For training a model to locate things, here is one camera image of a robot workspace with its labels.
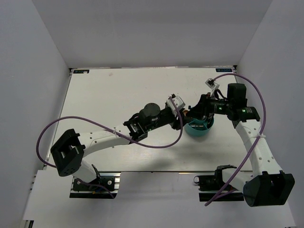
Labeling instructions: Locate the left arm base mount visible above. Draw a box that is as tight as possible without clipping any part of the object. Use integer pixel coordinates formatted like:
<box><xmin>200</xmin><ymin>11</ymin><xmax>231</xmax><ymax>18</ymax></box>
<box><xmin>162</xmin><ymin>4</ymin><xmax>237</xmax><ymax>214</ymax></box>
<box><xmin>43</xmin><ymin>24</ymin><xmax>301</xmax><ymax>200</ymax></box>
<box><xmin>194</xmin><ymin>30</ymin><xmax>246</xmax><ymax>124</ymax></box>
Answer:
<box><xmin>69</xmin><ymin>172</ymin><xmax>121</xmax><ymax>200</ymax></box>

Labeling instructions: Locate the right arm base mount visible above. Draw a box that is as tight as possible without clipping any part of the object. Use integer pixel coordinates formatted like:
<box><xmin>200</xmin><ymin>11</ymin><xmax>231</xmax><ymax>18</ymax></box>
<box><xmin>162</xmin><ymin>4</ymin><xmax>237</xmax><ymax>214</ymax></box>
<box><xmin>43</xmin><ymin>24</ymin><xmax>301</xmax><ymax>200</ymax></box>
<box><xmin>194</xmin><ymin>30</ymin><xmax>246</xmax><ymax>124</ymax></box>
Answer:
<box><xmin>193</xmin><ymin>165</ymin><xmax>244</xmax><ymax>202</ymax></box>

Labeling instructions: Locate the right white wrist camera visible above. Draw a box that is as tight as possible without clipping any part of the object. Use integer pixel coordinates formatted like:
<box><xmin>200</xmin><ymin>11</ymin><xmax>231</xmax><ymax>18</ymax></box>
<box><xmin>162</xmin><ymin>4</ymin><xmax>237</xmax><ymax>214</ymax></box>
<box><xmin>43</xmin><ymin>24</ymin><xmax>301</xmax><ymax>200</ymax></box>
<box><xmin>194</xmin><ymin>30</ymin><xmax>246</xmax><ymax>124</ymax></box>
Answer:
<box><xmin>205</xmin><ymin>78</ymin><xmax>219</xmax><ymax>98</ymax></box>

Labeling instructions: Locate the clear eyeshadow palette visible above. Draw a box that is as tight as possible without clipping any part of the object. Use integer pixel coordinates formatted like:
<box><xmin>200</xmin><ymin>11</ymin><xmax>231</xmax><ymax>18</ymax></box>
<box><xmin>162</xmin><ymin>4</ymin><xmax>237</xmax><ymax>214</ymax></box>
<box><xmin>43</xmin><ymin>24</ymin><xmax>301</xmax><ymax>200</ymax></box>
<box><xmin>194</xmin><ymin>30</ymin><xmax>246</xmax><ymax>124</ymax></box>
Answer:
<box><xmin>189</xmin><ymin>123</ymin><xmax>206</xmax><ymax>131</ymax></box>

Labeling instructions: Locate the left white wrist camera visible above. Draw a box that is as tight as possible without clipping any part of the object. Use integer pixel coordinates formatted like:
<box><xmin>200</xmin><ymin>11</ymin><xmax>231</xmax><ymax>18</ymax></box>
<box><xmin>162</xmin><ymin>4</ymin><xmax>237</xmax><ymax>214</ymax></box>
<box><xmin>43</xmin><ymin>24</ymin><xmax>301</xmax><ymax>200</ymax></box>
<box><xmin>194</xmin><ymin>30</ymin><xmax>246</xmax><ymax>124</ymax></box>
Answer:
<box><xmin>166</xmin><ymin>94</ymin><xmax>185</xmax><ymax>116</ymax></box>

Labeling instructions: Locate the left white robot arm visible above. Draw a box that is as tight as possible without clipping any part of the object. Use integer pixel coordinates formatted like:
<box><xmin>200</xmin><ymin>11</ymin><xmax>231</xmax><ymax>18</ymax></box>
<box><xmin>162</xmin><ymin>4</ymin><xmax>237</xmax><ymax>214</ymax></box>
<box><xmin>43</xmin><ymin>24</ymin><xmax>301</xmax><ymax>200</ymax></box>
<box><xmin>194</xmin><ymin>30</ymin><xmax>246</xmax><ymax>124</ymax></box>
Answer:
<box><xmin>51</xmin><ymin>98</ymin><xmax>185</xmax><ymax>190</ymax></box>

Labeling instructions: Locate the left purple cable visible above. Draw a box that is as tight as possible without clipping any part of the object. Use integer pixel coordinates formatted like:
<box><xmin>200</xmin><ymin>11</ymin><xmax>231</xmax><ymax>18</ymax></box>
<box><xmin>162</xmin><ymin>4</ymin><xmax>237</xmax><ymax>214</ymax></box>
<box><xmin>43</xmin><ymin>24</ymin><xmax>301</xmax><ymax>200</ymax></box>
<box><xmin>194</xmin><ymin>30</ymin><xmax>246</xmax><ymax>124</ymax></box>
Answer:
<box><xmin>35</xmin><ymin>96</ymin><xmax>185</xmax><ymax>199</ymax></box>

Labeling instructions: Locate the black squeeze tube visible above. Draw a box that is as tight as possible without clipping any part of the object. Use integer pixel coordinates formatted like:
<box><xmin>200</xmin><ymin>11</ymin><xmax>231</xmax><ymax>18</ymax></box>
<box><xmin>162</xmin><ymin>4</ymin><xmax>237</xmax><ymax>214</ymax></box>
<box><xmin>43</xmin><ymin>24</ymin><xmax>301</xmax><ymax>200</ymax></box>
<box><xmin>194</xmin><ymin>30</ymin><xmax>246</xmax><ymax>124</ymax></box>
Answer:
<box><xmin>207</xmin><ymin>117</ymin><xmax>214</xmax><ymax>129</ymax></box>

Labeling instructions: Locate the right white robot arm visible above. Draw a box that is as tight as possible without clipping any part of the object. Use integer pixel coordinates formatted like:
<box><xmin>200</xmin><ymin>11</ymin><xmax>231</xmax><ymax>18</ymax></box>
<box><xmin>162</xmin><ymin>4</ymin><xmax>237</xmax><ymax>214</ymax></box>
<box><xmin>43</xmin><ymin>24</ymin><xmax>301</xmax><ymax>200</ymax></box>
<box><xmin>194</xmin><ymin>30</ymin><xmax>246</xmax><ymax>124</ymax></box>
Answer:
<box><xmin>186</xmin><ymin>83</ymin><xmax>295</xmax><ymax>207</ymax></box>

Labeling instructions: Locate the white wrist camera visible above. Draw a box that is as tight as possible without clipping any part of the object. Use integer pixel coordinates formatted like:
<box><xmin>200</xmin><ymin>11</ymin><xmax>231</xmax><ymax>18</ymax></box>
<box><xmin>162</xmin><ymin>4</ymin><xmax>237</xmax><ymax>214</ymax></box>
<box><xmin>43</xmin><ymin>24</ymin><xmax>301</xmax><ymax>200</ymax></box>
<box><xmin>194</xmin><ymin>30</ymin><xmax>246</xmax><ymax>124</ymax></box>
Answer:
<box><xmin>205</xmin><ymin>78</ymin><xmax>219</xmax><ymax>98</ymax></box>
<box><xmin>166</xmin><ymin>94</ymin><xmax>185</xmax><ymax>116</ymax></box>

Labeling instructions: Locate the teal round organizer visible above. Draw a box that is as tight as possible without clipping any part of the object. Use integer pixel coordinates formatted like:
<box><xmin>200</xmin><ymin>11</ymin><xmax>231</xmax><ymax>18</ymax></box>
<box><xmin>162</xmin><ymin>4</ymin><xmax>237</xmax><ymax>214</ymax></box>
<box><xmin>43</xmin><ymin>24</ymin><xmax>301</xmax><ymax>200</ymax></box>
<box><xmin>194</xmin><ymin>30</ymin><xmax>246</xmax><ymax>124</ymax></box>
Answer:
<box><xmin>184</xmin><ymin>118</ymin><xmax>212</xmax><ymax>137</ymax></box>

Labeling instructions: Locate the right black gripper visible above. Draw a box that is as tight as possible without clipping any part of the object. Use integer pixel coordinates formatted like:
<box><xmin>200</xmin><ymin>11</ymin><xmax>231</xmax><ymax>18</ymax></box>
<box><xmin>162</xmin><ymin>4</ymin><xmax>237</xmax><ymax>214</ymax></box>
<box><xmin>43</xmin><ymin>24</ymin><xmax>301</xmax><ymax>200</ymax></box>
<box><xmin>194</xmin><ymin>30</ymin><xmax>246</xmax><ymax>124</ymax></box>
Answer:
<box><xmin>185</xmin><ymin>92</ymin><xmax>232</xmax><ymax>120</ymax></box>

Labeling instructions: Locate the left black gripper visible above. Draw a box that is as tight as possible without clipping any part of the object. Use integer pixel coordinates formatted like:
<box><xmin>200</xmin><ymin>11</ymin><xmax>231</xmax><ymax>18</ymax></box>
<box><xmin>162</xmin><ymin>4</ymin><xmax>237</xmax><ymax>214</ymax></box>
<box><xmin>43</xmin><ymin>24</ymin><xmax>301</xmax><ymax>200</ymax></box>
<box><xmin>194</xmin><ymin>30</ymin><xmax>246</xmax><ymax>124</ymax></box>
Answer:
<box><xmin>146</xmin><ymin>107</ymin><xmax>192</xmax><ymax>132</ymax></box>

